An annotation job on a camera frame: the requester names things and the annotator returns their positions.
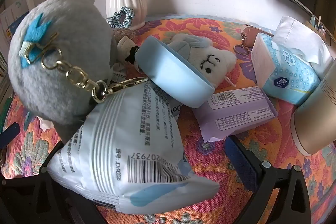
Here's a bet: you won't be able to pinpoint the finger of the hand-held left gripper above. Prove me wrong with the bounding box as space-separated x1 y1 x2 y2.
0 123 20 149

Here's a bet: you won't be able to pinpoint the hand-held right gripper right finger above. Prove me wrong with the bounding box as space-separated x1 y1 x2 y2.
225 135 319 224

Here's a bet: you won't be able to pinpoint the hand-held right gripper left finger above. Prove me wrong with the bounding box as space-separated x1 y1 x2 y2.
0 140 106 224

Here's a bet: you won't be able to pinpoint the purple packet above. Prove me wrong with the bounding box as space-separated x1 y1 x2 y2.
191 86 279 143

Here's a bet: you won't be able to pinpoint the white wet wipes packet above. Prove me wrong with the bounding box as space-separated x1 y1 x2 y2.
47 81 220 214

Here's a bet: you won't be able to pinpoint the white plush toy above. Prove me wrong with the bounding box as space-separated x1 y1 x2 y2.
168 33 237 83

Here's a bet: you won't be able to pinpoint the blue bowl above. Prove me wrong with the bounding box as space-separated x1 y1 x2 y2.
134 35 216 109

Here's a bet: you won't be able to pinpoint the grey plush keychain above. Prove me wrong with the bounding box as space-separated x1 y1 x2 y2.
7 0 150 144

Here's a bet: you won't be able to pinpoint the floral tablecloth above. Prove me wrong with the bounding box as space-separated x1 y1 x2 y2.
0 14 336 224

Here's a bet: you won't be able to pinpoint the gold cylinder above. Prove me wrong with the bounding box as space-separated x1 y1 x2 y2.
290 59 336 156

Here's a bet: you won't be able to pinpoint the blue tissue pack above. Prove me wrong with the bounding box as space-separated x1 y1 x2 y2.
251 15 334 106

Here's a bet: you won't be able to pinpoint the checkered cloth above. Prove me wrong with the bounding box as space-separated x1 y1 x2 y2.
113 70 129 83

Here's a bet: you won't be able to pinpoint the brown key pouch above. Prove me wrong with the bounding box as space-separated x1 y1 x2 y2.
234 24 273 56

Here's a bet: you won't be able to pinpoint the brown fuzzy plush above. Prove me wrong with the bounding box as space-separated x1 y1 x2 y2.
113 28 136 42

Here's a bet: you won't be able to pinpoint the blue checkered scrunchie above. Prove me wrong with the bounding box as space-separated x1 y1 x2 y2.
106 7 135 29

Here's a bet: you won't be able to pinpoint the pens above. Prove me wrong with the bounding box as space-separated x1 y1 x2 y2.
310 14 328 35

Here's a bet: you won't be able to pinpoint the black and white plush keychain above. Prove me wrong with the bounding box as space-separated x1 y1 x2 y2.
117 37 145 73

